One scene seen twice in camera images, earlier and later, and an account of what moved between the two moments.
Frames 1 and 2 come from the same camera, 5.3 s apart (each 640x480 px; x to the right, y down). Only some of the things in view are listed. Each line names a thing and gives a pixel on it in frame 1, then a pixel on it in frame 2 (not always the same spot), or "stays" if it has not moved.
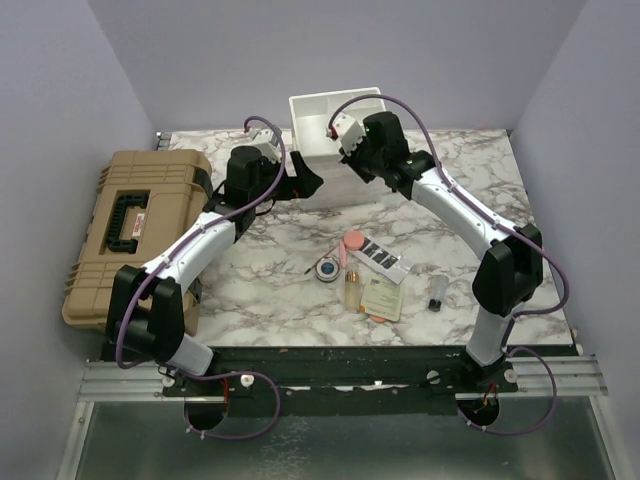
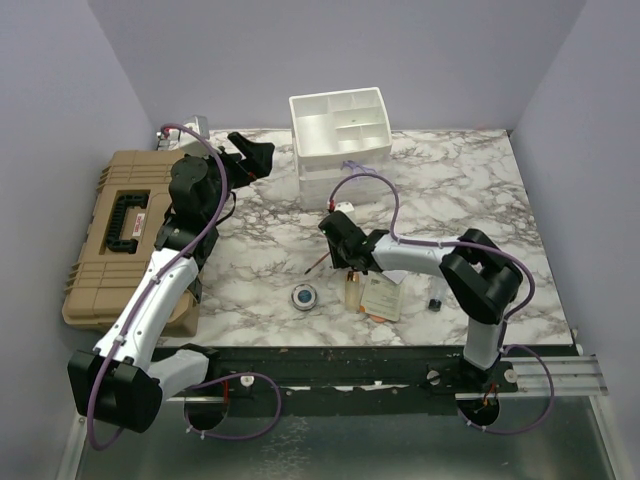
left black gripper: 303,184 -> 258,156
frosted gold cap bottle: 352,291 stays
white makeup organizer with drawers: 309,117 stays
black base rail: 345,381 stays
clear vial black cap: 437,287 stays
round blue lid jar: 327,269 -> 304,297
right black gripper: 351,159 -> 337,260
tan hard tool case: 142,200 stays
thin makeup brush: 320,260 stays
